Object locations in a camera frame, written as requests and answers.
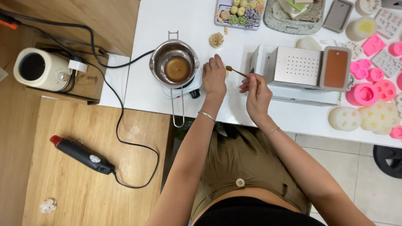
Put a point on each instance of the white electric hot plate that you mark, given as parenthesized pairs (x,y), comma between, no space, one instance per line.
(195,86)

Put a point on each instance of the small pink round mould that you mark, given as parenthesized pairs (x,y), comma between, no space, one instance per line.
(375,74)

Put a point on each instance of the pink flat round mould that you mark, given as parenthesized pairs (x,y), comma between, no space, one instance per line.
(385,90)

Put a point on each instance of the perforated steel box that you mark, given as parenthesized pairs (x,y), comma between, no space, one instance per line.
(296,67)

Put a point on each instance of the grey round tray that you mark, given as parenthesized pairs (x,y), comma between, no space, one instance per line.
(295,25)

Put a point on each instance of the translucent flat multi-cavity mould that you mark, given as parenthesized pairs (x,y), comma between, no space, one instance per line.
(387,62)

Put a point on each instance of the pink square mould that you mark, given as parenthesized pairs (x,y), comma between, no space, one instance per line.
(373,45)

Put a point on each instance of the black top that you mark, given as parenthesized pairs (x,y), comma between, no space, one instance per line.
(257,215)

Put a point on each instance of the person's right fingers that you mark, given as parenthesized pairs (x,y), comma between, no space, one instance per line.
(248,84)

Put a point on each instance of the tray of wax flowers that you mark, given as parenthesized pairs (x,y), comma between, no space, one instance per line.
(240,15)

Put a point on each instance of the grey mould with brown wax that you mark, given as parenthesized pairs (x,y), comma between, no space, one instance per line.
(335,68)

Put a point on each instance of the translucent large flower mould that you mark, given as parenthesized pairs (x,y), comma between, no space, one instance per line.
(380,116)

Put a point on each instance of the person's left hand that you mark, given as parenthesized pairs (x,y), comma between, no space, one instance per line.
(214,80)

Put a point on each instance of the black chair base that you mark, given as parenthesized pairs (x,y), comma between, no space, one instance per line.
(389,161)

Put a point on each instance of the pale rectangular multi-cavity mould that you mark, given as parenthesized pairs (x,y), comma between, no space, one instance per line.
(388,22)

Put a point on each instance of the white wax pieces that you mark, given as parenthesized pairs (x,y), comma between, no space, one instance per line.
(287,8)

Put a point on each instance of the silver bangle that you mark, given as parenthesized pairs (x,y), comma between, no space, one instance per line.
(207,115)

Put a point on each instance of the beige wax flower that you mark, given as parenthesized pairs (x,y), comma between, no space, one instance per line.
(216,40)

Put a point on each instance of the white lump mould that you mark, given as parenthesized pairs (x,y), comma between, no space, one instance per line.
(308,44)

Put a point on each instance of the white crumpled wax flower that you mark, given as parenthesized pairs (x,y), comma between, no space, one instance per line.
(48,206)

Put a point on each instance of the white appliance base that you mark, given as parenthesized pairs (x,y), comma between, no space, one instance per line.
(301,97)

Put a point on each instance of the pink flower-shaped mould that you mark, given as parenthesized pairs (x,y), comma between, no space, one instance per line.
(360,69)

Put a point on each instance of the person's right hand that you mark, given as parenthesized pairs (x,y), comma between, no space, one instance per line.
(259,99)

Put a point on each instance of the white button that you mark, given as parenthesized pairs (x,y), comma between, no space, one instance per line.
(240,182)

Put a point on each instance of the black heat gun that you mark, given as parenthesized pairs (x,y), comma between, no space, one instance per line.
(80,153)

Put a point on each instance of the small white flat mould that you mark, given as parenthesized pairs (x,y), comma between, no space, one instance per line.
(354,49)

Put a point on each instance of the white round mould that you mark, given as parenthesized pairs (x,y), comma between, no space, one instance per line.
(367,7)

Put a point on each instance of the person's left fingers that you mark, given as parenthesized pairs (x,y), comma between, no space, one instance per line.
(213,66)

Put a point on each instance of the brown melted wax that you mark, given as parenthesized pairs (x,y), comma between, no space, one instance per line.
(177,69)

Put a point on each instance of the cream electric kettle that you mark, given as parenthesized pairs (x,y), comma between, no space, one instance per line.
(47,70)

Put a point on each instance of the white power plug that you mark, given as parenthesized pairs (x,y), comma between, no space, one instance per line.
(78,66)

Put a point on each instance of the empty grey rectangular mould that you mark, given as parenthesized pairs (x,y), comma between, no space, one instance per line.
(338,15)

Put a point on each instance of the green wax piece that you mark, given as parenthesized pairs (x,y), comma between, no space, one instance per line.
(298,5)

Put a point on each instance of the pink cylinder mould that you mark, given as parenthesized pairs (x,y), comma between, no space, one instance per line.
(362,94)

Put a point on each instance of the steel melting pot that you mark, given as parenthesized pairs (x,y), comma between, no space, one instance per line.
(158,59)

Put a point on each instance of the white cylinder mould yellow wax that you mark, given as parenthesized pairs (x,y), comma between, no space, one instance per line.
(361,29)

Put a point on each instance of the small beige wax piece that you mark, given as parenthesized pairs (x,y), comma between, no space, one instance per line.
(225,30)

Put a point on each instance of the small gold spoon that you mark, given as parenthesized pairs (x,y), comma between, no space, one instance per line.
(237,72)

